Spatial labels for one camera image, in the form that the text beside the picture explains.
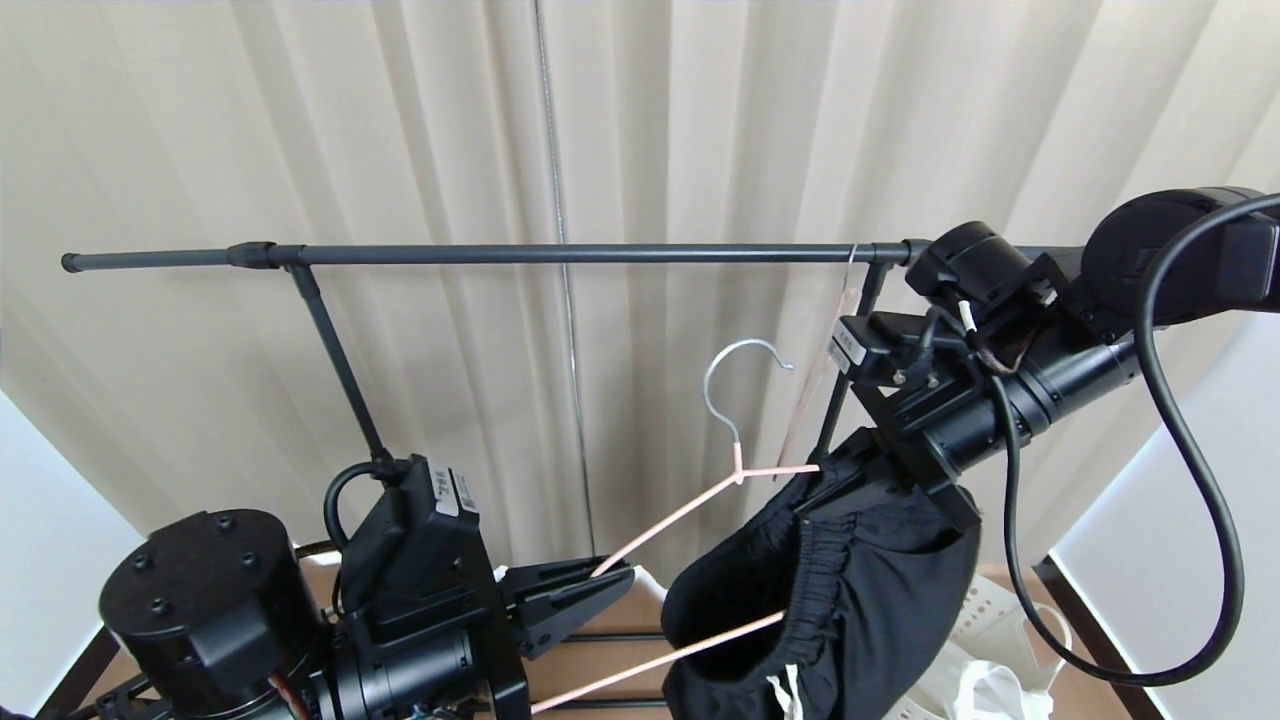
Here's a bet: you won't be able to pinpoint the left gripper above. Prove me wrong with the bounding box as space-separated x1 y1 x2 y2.
330 556 639 720

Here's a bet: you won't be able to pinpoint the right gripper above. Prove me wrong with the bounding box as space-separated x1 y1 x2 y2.
860 338 1143 533

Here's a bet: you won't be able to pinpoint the pink clothes hanger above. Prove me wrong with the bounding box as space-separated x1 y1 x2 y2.
775 243 863 481
530 340 823 716

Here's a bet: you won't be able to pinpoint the black shorts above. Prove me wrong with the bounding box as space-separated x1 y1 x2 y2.
660 430 983 720

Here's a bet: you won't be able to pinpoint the white printed T-shirt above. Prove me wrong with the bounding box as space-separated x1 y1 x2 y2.
915 640 1056 720

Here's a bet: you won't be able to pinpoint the white laundry basket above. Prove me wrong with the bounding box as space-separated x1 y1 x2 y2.
900 575 1073 720

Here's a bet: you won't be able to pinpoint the black clothes rack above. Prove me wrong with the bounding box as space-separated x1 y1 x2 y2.
60 240 1086 713

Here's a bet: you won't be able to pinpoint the grey curtain pull rod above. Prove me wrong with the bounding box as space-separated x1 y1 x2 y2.
533 0 599 557

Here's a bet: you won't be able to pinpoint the beige curtain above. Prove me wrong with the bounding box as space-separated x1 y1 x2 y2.
0 0 1280 601

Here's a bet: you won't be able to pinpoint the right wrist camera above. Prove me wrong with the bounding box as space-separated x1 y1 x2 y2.
828 310 986 393

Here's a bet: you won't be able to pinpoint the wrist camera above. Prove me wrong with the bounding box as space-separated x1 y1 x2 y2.
828 310 986 393
323 455 501 641

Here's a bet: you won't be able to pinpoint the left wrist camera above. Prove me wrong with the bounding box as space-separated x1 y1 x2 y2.
323 455 501 641

